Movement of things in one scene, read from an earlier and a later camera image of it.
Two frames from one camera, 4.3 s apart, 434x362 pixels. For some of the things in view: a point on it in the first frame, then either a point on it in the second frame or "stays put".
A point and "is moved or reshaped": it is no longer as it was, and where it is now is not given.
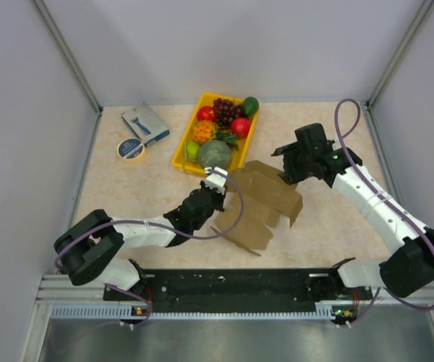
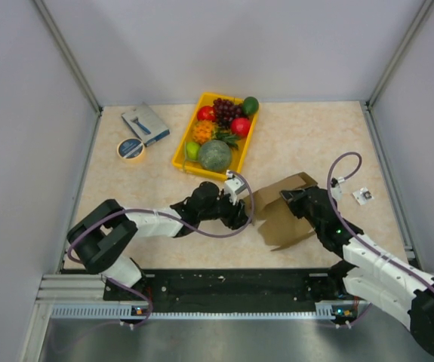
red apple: [240, 127] stays put
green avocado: [250, 105] stays put
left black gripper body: [216, 202] -> [226, 211]
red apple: [206, 113] stays put
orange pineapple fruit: [204, 131] stays put
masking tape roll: [132, 150] stays put
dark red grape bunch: [225, 111] stays put
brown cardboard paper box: [260, 197] is moved or reshaped
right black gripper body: [295, 164] -> [299, 204]
